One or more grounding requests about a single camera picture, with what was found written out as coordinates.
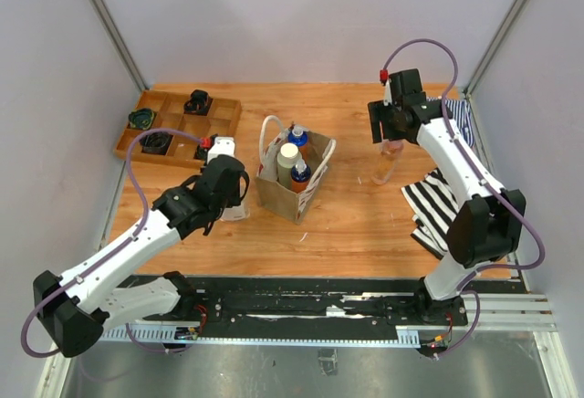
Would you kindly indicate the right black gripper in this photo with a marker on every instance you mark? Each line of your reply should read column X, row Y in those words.
column 379, row 111

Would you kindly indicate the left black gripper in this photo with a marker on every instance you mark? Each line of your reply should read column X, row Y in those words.
column 234, row 199

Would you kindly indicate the clear bottle pink cap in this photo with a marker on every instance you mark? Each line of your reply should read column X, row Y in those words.
column 390, row 154

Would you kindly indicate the clear bottle white cap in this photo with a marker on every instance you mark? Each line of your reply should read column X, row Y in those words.
column 236, row 213

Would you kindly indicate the blue white striped cloth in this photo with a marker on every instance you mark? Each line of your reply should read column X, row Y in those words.
column 459, row 110

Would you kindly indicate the orange spray bottle front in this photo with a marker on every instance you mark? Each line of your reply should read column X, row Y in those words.
column 300, row 175

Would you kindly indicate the orange spray bottle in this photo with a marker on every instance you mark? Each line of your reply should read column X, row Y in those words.
column 300, row 175
column 298, row 136

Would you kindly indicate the black white striped cloth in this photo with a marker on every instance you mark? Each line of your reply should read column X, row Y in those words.
column 434, row 209

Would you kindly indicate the orange spray bottle back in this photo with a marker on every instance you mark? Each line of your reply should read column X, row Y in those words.
column 298, row 136

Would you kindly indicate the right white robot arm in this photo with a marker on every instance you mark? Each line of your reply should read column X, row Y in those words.
column 486, row 227

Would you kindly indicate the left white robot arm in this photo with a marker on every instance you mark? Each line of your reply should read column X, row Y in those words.
column 78, row 306

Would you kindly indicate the canvas tote bag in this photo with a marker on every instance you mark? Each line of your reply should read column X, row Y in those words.
column 271, row 194

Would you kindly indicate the wooden compartment tray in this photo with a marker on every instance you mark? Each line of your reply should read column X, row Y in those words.
column 222, row 121

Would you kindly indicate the small black rolled belt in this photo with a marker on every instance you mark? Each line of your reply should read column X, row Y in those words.
column 199, row 103

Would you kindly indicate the green patterned rolled belt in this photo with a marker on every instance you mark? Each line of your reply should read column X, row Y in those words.
column 141, row 119

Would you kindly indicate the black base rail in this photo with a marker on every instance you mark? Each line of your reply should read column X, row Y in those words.
column 313, row 308

